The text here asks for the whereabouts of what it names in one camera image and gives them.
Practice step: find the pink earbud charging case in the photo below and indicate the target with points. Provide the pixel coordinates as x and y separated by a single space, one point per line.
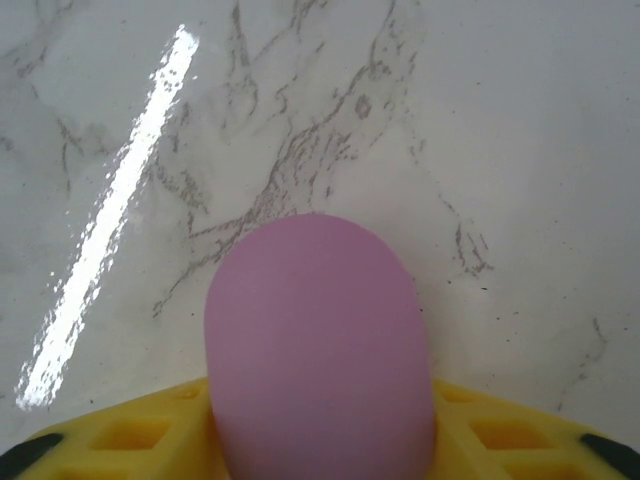
320 350

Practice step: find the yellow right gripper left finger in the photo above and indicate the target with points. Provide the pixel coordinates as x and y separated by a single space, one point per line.
100 450

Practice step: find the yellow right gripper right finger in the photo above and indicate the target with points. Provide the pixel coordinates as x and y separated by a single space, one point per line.
525 445

